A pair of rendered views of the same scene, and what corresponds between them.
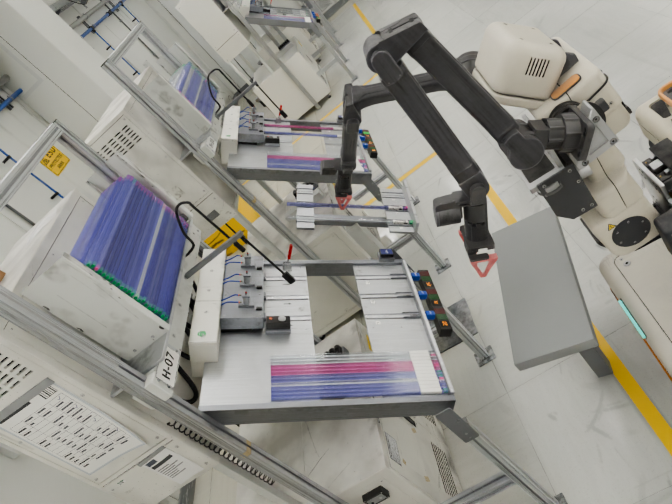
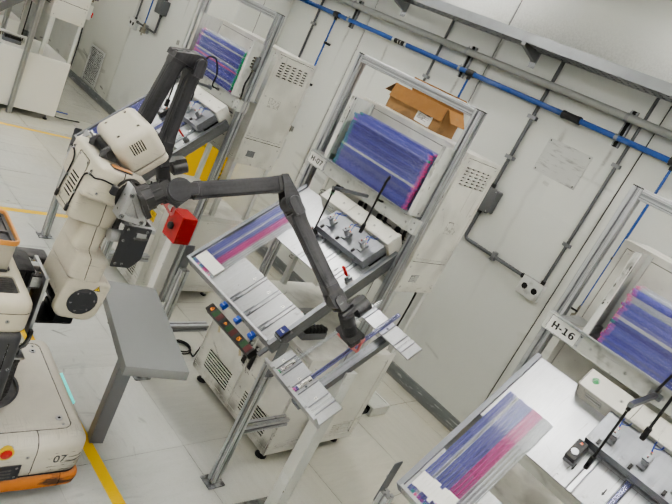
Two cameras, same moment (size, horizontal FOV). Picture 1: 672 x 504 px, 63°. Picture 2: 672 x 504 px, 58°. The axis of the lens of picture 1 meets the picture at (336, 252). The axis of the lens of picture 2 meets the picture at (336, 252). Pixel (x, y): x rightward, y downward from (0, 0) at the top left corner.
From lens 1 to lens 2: 3.38 m
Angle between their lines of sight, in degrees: 98
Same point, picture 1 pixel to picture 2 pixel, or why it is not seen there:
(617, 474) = (96, 380)
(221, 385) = (308, 199)
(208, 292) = (357, 212)
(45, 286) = (362, 105)
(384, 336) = (245, 272)
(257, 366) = not seen: hidden behind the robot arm
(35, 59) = not seen: outside the picture
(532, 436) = (158, 412)
